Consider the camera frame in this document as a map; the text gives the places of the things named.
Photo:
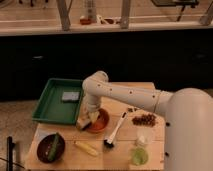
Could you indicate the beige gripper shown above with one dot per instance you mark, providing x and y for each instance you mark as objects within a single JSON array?
[{"x": 93, "y": 116}]

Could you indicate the wooden black whiteboard eraser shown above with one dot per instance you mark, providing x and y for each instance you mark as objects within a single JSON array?
[{"x": 83, "y": 121}]

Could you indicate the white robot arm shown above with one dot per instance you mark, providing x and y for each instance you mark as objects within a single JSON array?
[{"x": 188, "y": 114}]

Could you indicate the red orange bowl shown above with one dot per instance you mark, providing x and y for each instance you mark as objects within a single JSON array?
[{"x": 100, "y": 124}]

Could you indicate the dark brown bowl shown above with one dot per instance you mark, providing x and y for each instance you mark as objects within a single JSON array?
[{"x": 45, "y": 146}]

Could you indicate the grey sponge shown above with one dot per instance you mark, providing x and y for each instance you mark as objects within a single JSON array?
[{"x": 70, "y": 96}]

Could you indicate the green plastic tray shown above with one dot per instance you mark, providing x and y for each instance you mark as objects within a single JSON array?
[{"x": 51, "y": 109}]

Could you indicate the yellow corn cob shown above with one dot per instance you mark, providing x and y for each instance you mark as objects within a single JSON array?
[{"x": 87, "y": 148}]

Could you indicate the green cucumber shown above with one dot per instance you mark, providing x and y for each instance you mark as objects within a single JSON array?
[{"x": 53, "y": 149}]

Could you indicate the black stand at left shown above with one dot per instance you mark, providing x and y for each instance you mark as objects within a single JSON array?
[{"x": 10, "y": 146}]

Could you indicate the red object on shelf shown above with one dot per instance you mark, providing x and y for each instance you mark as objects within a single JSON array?
[{"x": 85, "y": 21}]

